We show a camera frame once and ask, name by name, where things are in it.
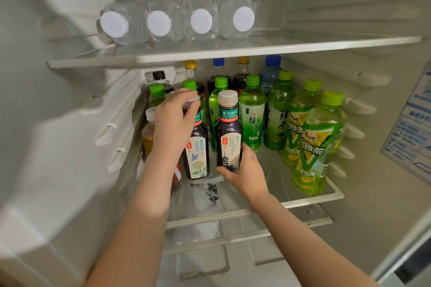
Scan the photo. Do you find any white refrigerator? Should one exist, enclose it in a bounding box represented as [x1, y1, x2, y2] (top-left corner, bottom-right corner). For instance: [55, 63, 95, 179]
[0, 0, 431, 287]

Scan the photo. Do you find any blue sports drink bottle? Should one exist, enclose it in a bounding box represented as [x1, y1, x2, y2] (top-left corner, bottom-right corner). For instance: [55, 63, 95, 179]
[259, 54, 283, 96]

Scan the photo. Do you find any cola bottle blue cap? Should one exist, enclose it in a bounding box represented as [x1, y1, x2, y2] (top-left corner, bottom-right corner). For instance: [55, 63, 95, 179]
[207, 58, 232, 94]

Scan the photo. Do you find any clear water bottle white cap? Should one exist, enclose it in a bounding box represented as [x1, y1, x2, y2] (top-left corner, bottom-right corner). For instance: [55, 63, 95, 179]
[97, 2, 150, 45]
[146, 2, 186, 43]
[218, 0, 256, 39]
[183, 0, 220, 41]

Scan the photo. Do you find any cola bottle yellow cap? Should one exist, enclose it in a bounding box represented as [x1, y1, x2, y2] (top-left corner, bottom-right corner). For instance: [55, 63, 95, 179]
[232, 56, 251, 94]
[183, 60, 206, 96]

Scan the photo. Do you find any printed clear plastic bag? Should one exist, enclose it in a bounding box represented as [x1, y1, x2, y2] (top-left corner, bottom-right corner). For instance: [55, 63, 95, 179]
[190, 175, 226, 210]

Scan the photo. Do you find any iced tea bottle black cap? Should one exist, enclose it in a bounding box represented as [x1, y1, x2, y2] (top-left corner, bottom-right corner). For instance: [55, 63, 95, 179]
[145, 70, 176, 96]

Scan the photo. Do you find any blue instruction sticker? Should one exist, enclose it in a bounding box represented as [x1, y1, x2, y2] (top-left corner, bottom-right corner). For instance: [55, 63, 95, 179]
[380, 61, 431, 186]

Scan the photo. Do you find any orange energy drink bottle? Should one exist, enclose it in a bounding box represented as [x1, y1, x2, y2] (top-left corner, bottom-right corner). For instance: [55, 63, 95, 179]
[141, 107, 182, 185]

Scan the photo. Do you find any glass crisper cover shelf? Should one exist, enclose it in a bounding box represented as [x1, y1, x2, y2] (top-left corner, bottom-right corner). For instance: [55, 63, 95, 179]
[163, 217, 334, 256]

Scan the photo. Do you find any person's left hand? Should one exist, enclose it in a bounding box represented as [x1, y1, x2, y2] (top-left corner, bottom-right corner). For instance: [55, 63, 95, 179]
[150, 88, 202, 163]

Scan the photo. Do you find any person's left forearm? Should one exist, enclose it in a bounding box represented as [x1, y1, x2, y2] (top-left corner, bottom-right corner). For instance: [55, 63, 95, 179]
[84, 152, 182, 287]

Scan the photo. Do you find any glass fridge shelf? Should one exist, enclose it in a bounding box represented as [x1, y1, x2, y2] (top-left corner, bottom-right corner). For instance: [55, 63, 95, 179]
[47, 29, 422, 70]
[134, 142, 346, 230]

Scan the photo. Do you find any person's right forearm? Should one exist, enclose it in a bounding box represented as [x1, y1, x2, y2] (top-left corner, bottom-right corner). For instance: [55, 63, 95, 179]
[251, 192, 378, 287]

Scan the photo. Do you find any green tea bottle lime cap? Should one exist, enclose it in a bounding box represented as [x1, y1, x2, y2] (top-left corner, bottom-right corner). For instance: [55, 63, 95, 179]
[292, 91, 348, 196]
[208, 76, 229, 151]
[281, 79, 323, 168]

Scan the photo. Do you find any person's right hand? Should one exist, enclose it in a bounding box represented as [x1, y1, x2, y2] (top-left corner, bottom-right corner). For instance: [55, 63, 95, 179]
[216, 143, 270, 207]

